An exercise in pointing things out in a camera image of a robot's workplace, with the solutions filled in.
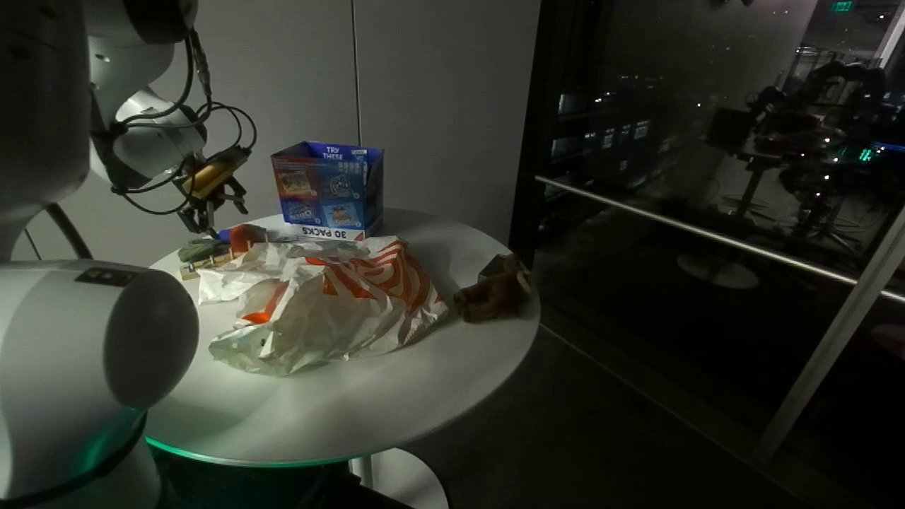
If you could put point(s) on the blue snack carton box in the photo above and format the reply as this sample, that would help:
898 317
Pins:
329 190

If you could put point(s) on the green toy vegetable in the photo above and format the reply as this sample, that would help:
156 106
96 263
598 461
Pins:
202 253

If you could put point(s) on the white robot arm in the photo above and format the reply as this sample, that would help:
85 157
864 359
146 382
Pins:
85 347

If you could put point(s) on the orange peach toy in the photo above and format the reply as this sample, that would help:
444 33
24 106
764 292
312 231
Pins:
240 239

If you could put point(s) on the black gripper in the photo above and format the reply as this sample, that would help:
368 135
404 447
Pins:
198 214

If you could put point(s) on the white orange plastic bag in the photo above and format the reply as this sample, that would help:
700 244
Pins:
283 309

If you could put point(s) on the brown crumpled paper bag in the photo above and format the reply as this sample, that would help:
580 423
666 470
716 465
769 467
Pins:
499 292

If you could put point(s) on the white round table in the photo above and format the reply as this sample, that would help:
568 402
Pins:
355 413

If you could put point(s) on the metal window railing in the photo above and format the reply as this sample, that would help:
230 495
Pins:
884 263

